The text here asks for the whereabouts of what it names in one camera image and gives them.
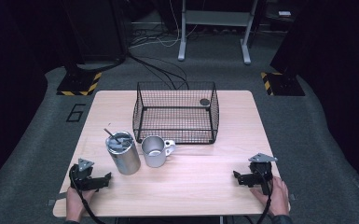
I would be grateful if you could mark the metal straw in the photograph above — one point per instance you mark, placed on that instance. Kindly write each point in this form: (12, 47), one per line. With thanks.
(109, 133)

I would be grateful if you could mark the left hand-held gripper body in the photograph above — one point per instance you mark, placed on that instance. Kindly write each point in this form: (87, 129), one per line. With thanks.
(82, 180)

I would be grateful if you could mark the striped black stand base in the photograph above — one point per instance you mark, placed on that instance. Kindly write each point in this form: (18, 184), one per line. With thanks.
(77, 84)
(284, 84)

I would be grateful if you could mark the black round disc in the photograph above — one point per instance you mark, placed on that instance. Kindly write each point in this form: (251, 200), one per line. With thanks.
(204, 102)

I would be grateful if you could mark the grey tape strip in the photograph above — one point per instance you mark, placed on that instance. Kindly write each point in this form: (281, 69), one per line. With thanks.
(57, 199)

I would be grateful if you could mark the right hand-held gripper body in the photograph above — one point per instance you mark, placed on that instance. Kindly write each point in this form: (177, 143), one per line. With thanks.
(262, 171)

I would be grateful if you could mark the person's left hand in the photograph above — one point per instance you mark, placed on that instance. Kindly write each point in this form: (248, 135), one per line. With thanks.
(74, 203)

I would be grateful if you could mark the person's right hand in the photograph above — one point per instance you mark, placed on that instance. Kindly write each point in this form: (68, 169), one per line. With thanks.
(279, 199)

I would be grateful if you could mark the steel tumbler with lid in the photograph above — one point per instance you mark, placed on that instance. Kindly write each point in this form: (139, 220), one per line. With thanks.
(126, 158)

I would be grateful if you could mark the white metal desk frame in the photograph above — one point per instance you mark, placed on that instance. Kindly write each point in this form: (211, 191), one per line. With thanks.
(217, 18)

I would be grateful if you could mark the dark cabinet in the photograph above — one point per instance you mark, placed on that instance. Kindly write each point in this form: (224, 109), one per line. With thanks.
(96, 28)

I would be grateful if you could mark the small grey tape piece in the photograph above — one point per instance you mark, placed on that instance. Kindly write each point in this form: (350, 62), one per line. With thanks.
(292, 197)

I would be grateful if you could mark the small white box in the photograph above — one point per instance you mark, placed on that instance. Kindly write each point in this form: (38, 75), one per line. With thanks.
(284, 13)

